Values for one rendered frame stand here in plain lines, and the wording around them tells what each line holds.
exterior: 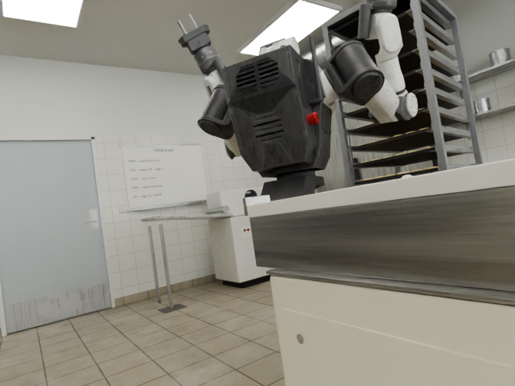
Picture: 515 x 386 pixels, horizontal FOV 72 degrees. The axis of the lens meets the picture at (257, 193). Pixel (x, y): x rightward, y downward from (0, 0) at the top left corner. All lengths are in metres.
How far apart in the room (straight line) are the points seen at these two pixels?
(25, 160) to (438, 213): 4.61
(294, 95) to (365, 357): 0.73
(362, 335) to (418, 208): 0.09
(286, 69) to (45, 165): 4.01
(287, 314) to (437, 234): 0.15
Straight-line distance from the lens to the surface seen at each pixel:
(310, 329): 0.29
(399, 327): 0.23
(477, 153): 2.29
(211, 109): 1.15
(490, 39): 4.84
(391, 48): 1.23
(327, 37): 2.05
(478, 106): 4.51
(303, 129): 0.91
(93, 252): 4.67
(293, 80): 0.91
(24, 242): 4.61
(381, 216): 0.23
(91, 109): 4.91
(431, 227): 0.21
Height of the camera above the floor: 0.89
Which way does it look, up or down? 3 degrees up
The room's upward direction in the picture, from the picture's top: 8 degrees counter-clockwise
